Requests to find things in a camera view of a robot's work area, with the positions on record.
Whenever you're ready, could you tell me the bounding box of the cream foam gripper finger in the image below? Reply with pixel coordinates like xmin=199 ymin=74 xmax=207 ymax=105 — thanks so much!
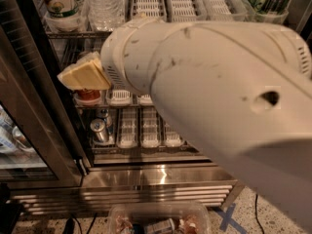
xmin=58 ymin=52 xmax=111 ymax=91

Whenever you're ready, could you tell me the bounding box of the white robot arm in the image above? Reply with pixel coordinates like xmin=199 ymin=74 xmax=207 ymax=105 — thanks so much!
xmin=58 ymin=18 xmax=312 ymax=231

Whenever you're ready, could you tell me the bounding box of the black plug on floor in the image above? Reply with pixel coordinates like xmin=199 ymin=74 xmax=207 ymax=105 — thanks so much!
xmin=62 ymin=218 xmax=75 ymax=234

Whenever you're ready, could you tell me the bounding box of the bottom wire shelf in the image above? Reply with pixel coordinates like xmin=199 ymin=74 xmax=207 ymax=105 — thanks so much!
xmin=92 ymin=145 xmax=197 ymax=155

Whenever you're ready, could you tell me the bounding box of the green white soda bottle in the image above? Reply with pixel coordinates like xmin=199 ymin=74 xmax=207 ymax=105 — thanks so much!
xmin=39 ymin=0 xmax=86 ymax=20

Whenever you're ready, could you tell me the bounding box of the clear plastic water bottle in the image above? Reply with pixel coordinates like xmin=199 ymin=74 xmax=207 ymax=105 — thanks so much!
xmin=88 ymin=0 xmax=125 ymax=31

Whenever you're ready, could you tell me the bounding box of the glass fridge door left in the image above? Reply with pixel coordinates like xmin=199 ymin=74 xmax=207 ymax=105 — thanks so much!
xmin=0 ymin=0 xmax=83 ymax=190

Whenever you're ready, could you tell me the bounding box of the black cable on floor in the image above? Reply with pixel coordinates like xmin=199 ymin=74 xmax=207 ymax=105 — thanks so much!
xmin=254 ymin=193 xmax=266 ymax=234

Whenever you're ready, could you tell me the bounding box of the front silver energy drink can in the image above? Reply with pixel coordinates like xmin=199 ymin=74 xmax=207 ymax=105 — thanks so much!
xmin=90 ymin=118 xmax=109 ymax=142

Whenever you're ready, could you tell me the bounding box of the front red cola can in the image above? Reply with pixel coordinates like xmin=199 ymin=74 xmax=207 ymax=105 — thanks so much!
xmin=76 ymin=90 xmax=100 ymax=100

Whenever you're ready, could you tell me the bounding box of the clear plastic bin on floor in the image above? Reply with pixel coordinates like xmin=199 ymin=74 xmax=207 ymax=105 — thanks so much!
xmin=107 ymin=201 xmax=213 ymax=234

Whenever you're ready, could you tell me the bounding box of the rear blue silver can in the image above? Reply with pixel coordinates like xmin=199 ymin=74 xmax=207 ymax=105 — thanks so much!
xmin=96 ymin=109 xmax=114 ymax=135

